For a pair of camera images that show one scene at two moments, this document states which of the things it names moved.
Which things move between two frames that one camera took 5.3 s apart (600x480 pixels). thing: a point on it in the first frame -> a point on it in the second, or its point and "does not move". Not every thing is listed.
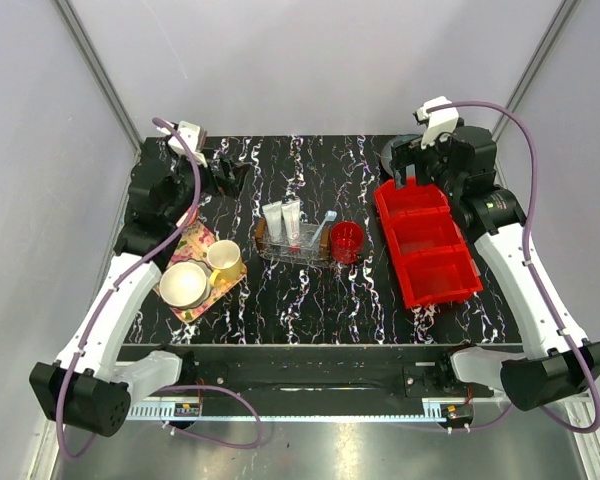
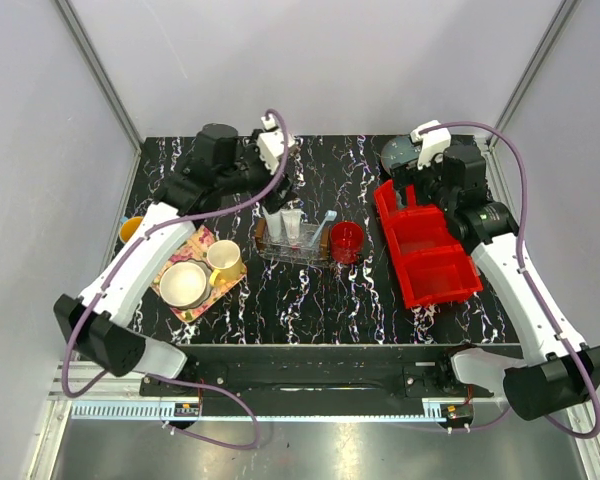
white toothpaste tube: x=292 y=215 does not move
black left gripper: x=219 y=183 -> x=283 y=193
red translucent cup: x=346 y=242 does not move
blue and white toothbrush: x=329 y=216 does not move
